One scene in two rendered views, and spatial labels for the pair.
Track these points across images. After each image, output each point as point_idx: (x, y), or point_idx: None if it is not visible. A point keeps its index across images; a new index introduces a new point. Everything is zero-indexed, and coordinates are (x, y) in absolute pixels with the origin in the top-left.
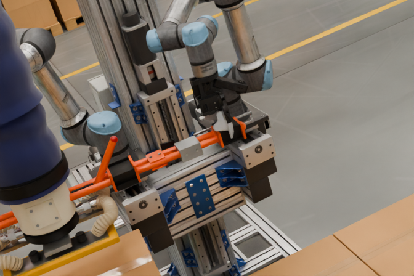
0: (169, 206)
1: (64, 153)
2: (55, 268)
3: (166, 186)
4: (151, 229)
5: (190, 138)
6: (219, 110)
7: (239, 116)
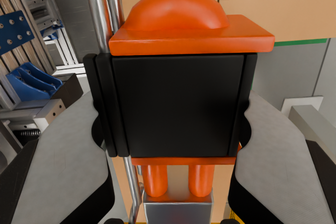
0: (37, 81)
1: None
2: (130, 197)
3: (6, 87)
4: (69, 103)
5: (160, 214)
6: (112, 181)
7: None
